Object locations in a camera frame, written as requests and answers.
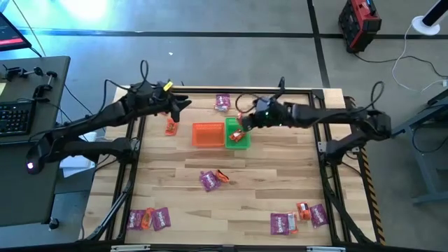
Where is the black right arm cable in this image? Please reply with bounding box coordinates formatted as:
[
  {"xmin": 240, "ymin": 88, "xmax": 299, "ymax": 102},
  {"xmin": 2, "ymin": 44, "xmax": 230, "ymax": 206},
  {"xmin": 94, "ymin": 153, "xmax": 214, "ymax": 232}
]
[{"xmin": 370, "ymin": 80, "xmax": 386, "ymax": 106}]

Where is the black desk clamp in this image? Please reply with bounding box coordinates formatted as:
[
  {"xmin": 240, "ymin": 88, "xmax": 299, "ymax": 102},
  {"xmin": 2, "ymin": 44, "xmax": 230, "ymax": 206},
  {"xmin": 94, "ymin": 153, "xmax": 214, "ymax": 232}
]
[
  {"xmin": 33, "ymin": 71, "xmax": 59, "ymax": 101},
  {"xmin": 1, "ymin": 64, "xmax": 45, "ymax": 82}
]

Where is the grey metal table frame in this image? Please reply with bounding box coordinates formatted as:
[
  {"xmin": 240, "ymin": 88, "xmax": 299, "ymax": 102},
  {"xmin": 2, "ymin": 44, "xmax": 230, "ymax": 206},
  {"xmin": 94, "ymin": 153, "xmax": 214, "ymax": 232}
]
[{"xmin": 386, "ymin": 89, "xmax": 448, "ymax": 206}]

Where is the black backlit keyboard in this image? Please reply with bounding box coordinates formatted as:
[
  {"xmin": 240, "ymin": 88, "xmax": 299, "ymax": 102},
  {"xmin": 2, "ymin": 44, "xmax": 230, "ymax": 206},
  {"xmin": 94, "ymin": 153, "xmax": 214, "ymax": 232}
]
[{"xmin": 0, "ymin": 100, "xmax": 36, "ymax": 137}]

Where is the black aluminium table frame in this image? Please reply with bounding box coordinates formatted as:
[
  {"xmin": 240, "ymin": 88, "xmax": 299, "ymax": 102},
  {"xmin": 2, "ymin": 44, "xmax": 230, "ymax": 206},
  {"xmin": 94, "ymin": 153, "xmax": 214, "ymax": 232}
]
[{"xmin": 78, "ymin": 86, "xmax": 379, "ymax": 252}]

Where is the orange plastic basket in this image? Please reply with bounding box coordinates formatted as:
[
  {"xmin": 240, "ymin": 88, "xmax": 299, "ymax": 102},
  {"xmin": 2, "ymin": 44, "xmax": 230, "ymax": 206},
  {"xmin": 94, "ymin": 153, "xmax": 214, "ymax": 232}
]
[{"xmin": 191, "ymin": 122, "xmax": 225, "ymax": 148}]

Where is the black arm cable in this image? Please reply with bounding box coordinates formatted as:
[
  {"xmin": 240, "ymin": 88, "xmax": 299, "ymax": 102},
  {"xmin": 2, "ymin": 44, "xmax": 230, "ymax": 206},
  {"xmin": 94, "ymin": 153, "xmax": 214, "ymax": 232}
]
[
  {"xmin": 100, "ymin": 59, "xmax": 151, "ymax": 113},
  {"xmin": 370, "ymin": 80, "xmax": 386, "ymax": 106}
]

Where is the purple Skittles candy pack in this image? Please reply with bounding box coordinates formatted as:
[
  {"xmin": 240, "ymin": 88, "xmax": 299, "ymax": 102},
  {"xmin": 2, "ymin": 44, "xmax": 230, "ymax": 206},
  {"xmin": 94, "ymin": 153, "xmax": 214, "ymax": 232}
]
[
  {"xmin": 269, "ymin": 212, "xmax": 290, "ymax": 236},
  {"xmin": 214, "ymin": 93, "xmax": 232, "ymax": 113},
  {"xmin": 199, "ymin": 170, "xmax": 221, "ymax": 193},
  {"xmin": 151, "ymin": 206, "xmax": 172, "ymax": 232},
  {"xmin": 126, "ymin": 209, "xmax": 146, "ymax": 231},
  {"xmin": 309, "ymin": 204, "xmax": 330, "ymax": 228}
]

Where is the black computer monitor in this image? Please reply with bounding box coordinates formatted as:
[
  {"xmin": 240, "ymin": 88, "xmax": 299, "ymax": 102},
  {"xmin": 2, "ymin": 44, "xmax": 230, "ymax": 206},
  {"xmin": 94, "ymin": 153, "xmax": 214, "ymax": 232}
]
[{"xmin": 0, "ymin": 12, "xmax": 32, "ymax": 53}]

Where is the black desk cable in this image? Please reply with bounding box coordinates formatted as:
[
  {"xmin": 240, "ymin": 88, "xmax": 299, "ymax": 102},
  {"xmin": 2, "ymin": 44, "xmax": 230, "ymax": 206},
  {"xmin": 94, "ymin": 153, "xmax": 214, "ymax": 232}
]
[{"xmin": 64, "ymin": 83, "xmax": 106, "ymax": 132}]

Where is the white round stand with pole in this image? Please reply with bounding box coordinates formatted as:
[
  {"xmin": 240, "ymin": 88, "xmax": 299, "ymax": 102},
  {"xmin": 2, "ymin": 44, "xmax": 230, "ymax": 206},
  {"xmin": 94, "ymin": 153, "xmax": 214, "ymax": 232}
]
[{"xmin": 412, "ymin": 0, "xmax": 448, "ymax": 36}]

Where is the black computer mouse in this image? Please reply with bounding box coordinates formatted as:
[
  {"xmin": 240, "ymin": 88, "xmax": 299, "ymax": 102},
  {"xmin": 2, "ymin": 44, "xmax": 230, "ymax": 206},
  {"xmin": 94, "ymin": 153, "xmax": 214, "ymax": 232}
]
[{"xmin": 26, "ymin": 146, "xmax": 46, "ymax": 175}]

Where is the red black power unit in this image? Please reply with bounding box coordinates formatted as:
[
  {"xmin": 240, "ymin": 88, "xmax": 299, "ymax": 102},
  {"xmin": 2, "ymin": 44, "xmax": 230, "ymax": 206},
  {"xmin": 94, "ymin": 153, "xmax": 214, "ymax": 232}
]
[{"xmin": 338, "ymin": 0, "xmax": 382, "ymax": 54}]

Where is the black floor cable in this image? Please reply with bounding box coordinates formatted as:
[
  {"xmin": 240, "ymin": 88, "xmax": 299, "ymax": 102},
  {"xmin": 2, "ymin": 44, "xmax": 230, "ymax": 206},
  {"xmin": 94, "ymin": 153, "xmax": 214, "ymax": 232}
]
[{"xmin": 353, "ymin": 52, "xmax": 448, "ymax": 78}]

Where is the yellow black hazard tape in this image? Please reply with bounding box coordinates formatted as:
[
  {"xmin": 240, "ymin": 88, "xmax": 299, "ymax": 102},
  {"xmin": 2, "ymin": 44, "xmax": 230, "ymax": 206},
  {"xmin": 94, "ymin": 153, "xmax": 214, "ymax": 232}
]
[{"xmin": 360, "ymin": 146, "xmax": 386, "ymax": 246}]

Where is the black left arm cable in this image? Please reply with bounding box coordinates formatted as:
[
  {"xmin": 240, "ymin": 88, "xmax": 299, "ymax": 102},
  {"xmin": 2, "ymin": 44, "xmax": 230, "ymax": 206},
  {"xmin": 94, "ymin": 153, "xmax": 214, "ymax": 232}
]
[{"xmin": 100, "ymin": 59, "xmax": 151, "ymax": 113}]

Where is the dark grey desk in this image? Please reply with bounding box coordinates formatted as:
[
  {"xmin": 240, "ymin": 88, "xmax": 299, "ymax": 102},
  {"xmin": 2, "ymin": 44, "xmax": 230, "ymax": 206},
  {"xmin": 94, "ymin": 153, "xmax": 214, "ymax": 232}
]
[{"xmin": 0, "ymin": 55, "xmax": 71, "ymax": 227}]

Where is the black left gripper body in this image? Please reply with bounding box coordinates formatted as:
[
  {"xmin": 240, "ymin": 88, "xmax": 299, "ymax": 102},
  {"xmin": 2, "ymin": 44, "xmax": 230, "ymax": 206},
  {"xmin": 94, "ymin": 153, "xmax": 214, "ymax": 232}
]
[{"xmin": 138, "ymin": 82, "xmax": 179, "ymax": 113}]

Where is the white floor cable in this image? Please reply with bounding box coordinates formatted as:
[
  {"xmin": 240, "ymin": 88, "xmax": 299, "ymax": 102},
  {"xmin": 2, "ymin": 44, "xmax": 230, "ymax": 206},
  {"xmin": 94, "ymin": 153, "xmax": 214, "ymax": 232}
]
[{"xmin": 391, "ymin": 22, "xmax": 448, "ymax": 94}]

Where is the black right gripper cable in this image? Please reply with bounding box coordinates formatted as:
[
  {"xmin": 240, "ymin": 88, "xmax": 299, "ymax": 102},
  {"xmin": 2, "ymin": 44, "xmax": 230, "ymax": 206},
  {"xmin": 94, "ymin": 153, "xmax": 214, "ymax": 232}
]
[{"xmin": 234, "ymin": 92, "xmax": 262, "ymax": 115}]

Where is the green plastic basket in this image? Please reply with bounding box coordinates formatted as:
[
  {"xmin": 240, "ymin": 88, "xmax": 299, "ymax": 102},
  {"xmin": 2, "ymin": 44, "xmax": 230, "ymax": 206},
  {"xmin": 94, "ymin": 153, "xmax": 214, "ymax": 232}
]
[{"xmin": 225, "ymin": 118, "xmax": 252, "ymax": 151}]

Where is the silver metal bracket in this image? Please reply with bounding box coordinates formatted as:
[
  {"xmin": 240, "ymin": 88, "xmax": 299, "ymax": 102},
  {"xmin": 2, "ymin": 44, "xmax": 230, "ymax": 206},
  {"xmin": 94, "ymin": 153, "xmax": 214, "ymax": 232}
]
[
  {"xmin": 307, "ymin": 246, "xmax": 347, "ymax": 252},
  {"xmin": 111, "ymin": 244, "xmax": 151, "ymax": 252}
]

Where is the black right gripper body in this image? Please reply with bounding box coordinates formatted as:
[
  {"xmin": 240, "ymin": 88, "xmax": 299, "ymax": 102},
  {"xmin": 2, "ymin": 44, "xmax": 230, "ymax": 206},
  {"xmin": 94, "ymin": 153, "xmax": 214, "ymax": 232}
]
[{"xmin": 246, "ymin": 97, "xmax": 293, "ymax": 130}]

